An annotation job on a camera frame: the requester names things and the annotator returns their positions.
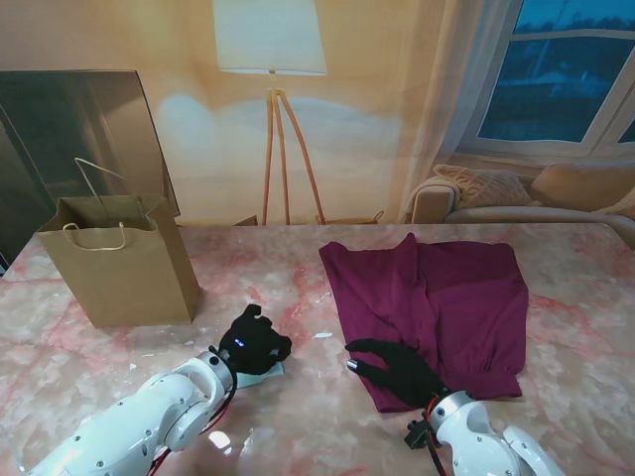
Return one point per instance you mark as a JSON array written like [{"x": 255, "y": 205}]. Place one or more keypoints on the sheer cream curtain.
[{"x": 446, "y": 99}]

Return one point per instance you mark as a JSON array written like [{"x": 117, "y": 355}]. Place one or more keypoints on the white framed window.
[{"x": 546, "y": 89}]

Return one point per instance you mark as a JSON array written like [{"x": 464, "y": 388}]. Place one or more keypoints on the dark mirror panel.
[{"x": 49, "y": 124}]

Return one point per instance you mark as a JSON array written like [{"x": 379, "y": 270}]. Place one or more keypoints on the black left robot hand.
[{"x": 250, "y": 347}]

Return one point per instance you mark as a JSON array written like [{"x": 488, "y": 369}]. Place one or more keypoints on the kraft paper bag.
[{"x": 129, "y": 277}]

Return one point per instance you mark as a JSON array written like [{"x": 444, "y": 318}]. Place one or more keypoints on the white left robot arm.
[{"x": 139, "y": 426}]

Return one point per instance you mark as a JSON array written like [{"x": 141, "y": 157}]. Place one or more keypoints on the plain tan cushion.
[{"x": 585, "y": 188}]

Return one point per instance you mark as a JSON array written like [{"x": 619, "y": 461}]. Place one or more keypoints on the knitted cream cushion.
[{"x": 486, "y": 186}]

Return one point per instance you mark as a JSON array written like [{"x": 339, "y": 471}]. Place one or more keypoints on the purple shorts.
[{"x": 446, "y": 297}]

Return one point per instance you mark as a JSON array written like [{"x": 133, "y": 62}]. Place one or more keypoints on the light blue sock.
[{"x": 270, "y": 371}]

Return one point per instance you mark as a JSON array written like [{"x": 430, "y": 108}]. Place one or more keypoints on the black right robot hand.
[{"x": 407, "y": 374}]

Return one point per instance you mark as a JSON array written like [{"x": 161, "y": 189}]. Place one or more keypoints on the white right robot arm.
[{"x": 476, "y": 436}]

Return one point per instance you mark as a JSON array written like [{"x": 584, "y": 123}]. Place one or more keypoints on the tripod floor lamp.
[{"x": 270, "y": 35}]

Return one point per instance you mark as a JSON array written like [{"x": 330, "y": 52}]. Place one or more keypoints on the beige sofa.
[{"x": 496, "y": 214}]

